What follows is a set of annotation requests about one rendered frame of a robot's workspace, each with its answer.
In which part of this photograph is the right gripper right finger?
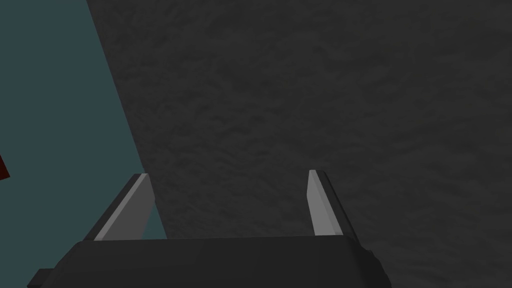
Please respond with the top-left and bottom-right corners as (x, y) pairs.
(306, 169), (360, 243)

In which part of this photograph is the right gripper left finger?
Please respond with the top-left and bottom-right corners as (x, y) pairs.
(82, 172), (156, 242)

